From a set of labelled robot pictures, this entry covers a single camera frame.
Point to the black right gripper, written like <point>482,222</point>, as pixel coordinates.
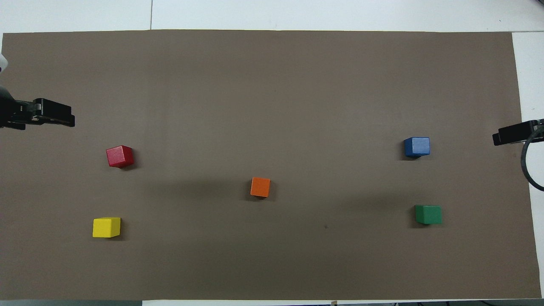
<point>539,124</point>

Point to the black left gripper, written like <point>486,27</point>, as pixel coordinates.
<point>10,114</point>

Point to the red wooden block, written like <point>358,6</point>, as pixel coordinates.
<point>120,156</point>

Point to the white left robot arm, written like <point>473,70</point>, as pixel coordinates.
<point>1,63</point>

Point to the blue wooden block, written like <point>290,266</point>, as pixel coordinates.
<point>417,147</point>

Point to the green wooden block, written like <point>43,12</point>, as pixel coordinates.
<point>428,214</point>

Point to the yellow wooden block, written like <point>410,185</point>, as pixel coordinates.
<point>106,227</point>

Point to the orange wooden block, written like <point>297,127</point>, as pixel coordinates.
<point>260,187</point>

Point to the brown paper table mat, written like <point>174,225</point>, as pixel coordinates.
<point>272,106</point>

